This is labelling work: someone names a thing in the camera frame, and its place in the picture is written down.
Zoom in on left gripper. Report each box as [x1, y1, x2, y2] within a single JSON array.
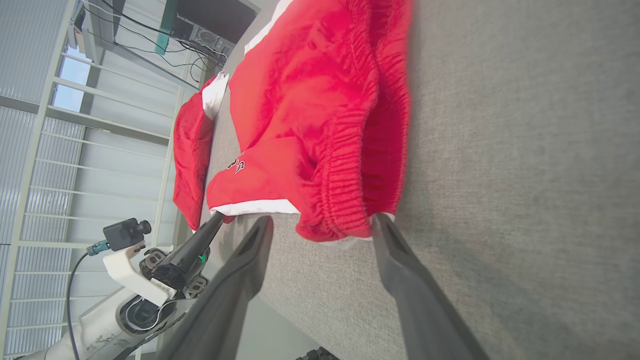
[[139, 212, 225, 302]]

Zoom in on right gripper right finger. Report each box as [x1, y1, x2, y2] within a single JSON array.
[[371, 212, 492, 360]]

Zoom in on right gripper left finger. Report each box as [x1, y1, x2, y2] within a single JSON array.
[[156, 215, 276, 360]]

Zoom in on red Bulls 23 jersey shirt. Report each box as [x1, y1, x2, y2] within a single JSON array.
[[172, 70, 232, 233]]

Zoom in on red basketball shorts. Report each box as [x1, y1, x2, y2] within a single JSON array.
[[206, 0, 415, 250]]

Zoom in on black ridged part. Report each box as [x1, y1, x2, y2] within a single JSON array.
[[295, 346, 341, 360]]

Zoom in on white metal railing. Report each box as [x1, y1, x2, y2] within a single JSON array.
[[0, 0, 211, 360]]

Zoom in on grey fabric sofa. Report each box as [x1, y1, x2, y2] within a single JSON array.
[[197, 0, 640, 360]]

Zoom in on grey computer tower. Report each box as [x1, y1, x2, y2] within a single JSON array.
[[172, 12, 236, 58]]

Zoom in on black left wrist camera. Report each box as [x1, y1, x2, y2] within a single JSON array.
[[102, 218, 152, 252]]

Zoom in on white left camera bracket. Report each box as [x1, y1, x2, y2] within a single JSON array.
[[102, 242, 178, 307]]

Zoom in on left camera cable teal connector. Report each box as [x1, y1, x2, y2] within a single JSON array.
[[66, 240, 111, 360]]

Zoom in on hanging black cable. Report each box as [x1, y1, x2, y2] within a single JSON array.
[[80, 0, 226, 83]]

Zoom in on green post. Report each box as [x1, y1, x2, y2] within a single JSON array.
[[154, 0, 180, 56]]

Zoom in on black equipment box with cables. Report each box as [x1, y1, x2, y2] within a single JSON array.
[[175, 0, 261, 46]]

